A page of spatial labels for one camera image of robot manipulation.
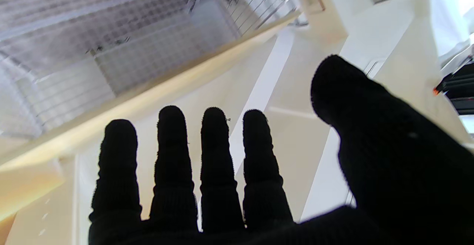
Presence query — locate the wooden top wire organizer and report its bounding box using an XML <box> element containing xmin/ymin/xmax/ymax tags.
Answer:
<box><xmin>0</xmin><ymin>0</ymin><xmax>313</xmax><ymax>171</ymax></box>

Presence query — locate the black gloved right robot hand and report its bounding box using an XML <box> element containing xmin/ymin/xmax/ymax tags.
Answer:
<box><xmin>88</xmin><ymin>54</ymin><xmax>474</xmax><ymax>245</ymax></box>

